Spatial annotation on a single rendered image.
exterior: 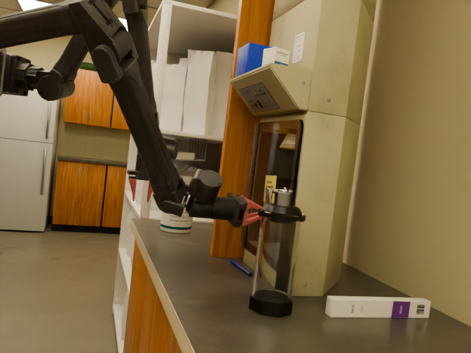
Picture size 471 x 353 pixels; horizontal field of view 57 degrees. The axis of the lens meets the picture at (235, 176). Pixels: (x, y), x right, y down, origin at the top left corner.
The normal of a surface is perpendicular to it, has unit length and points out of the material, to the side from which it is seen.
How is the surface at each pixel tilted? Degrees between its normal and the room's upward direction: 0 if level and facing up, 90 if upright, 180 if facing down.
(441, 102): 90
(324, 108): 90
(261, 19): 90
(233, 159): 90
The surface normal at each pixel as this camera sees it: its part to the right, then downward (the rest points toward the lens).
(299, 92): 0.31, 0.09
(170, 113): -0.12, 0.09
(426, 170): -0.94, -0.10
